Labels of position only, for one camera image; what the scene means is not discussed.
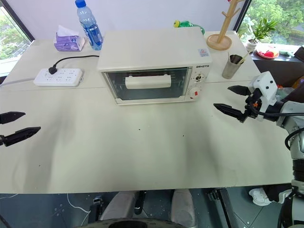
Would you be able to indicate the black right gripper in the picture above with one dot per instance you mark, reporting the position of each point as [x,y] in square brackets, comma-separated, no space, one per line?
[252,107]

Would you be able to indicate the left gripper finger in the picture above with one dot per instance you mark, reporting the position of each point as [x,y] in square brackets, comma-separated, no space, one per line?
[20,135]
[10,116]

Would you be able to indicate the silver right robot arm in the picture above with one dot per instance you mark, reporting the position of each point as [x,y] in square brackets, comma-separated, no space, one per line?
[295,111]

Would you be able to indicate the white toaster oven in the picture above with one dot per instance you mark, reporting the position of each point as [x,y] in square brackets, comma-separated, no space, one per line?
[152,47]

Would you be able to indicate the metal cup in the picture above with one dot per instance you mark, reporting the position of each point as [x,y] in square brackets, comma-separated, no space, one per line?
[230,70]

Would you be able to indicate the white knob red pointer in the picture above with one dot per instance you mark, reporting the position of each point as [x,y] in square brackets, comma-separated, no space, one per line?
[195,93]

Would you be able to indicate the wooden sticks in cup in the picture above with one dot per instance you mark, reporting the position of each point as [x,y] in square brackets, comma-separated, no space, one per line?
[243,58]

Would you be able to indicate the red plate with fruit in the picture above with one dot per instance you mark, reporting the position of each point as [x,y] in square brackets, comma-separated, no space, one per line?
[268,52]

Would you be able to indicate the wooden branch stand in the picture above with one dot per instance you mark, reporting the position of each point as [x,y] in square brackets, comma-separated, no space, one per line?
[219,40]

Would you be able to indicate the white power strip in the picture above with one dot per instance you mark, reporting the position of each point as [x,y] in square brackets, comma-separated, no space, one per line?
[59,77]

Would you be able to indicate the green soft item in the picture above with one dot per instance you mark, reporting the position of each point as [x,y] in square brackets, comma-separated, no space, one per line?
[287,52]

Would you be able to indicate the potted green plant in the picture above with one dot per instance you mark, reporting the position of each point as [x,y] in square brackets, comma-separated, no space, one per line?
[260,29]

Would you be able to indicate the green yellow toy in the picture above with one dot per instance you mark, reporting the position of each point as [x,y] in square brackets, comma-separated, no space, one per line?
[184,24]

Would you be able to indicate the purple tissue pack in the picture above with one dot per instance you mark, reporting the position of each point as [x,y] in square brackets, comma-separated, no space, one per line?
[67,42]

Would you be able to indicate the white sneaker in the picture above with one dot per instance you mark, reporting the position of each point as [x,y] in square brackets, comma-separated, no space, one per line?
[259,197]

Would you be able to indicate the black table leg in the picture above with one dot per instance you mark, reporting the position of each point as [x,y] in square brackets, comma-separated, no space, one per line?
[223,209]

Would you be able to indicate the clear blue-capped water bottle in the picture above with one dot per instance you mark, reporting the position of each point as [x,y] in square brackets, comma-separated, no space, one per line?
[91,33]

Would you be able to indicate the grey rounded shape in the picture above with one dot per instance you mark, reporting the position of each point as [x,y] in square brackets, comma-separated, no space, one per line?
[118,205]
[183,206]

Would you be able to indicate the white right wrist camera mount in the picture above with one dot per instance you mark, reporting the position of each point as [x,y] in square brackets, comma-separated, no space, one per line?
[264,86]

